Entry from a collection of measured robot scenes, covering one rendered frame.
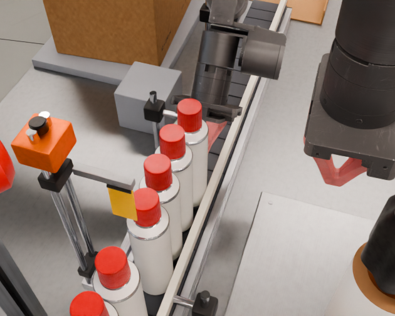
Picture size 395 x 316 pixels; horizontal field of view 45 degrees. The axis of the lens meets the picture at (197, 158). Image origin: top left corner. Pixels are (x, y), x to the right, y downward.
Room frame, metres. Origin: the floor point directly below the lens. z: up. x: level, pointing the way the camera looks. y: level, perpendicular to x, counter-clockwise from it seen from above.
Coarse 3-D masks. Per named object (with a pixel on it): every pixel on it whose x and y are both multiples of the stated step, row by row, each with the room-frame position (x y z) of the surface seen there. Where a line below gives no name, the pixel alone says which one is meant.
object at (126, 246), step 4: (248, 0) 0.92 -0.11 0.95; (240, 16) 0.86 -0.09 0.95; (232, 28) 0.80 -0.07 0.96; (128, 236) 0.33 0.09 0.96; (124, 240) 0.33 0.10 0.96; (128, 240) 0.33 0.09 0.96; (124, 244) 0.32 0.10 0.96; (128, 244) 0.32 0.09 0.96; (124, 248) 0.31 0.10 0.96; (128, 248) 0.31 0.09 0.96; (128, 252) 0.31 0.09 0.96
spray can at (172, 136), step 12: (168, 132) 0.41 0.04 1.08; (180, 132) 0.41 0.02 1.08; (168, 144) 0.39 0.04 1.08; (180, 144) 0.40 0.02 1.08; (168, 156) 0.39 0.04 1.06; (180, 156) 0.39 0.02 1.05; (192, 156) 0.41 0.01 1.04; (180, 168) 0.39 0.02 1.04; (192, 168) 0.41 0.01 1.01; (180, 180) 0.38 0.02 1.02; (192, 180) 0.41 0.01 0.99; (180, 192) 0.38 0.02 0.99; (192, 192) 0.40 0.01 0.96; (192, 204) 0.40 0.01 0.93; (192, 216) 0.40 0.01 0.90
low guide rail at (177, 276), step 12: (276, 12) 0.93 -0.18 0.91; (276, 24) 0.88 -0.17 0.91; (252, 84) 0.69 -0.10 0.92; (240, 120) 0.60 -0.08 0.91; (228, 132) 0.57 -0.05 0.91; (228, 144) 0.54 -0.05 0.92; (228, 156) 0.53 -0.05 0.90; (216, 168) 0.49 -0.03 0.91; (216, 180) 0.46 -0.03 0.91; (204, 204) 0.42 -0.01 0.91; (204, 216) 0.40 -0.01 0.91; (192, 228) 0.37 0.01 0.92; (192, 240) 0.35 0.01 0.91; (180, 264) 0.32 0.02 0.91; (180, 276) 0.30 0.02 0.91; (168, 288) 0.28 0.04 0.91; (168, 300) 0.26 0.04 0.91; (168, 312) 0.25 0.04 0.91
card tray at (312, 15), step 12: (252, 0) 1.11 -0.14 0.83; (264, 0) 1.11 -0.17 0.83; (276, 0) 1.11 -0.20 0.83; (288, 0) 1.11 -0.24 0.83; (300, 0) 1.11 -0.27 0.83; (312, 0) 1.11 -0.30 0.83; (324, 0) 1.11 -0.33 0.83; (300, 12) 1.05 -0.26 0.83; (312, 12) 1.05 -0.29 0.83; (324, 12) 1.00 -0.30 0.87
